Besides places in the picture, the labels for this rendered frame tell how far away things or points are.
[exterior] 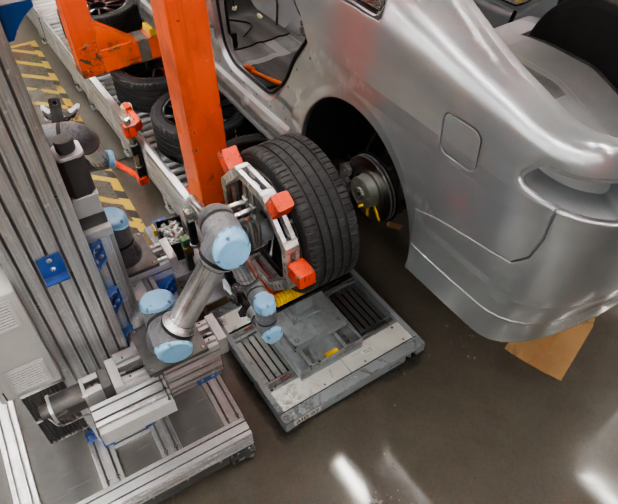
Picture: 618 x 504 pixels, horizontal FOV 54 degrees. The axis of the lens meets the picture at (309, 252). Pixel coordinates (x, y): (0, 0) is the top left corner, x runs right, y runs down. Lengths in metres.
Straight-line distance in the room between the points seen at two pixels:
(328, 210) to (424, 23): 0.75
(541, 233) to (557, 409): 1.42
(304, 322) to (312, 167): 0.93
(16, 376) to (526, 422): 2.18
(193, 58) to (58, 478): 1.77
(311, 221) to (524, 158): 0.85
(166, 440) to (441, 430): 1.24
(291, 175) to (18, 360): 1.14
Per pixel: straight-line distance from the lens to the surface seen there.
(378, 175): 2.62
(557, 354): 3.35
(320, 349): 2.99
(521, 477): 2.95
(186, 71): 2.49
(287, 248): 2.29
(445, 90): 1.97
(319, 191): 2.30
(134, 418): 2.22
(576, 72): 3.42
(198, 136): 2.64
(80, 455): 2.83
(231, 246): 1.75
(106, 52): 4.53
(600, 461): 3.10
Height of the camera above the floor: 2.57
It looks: 45 degrees down
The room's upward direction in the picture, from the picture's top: 2 degrees counter-clockwise
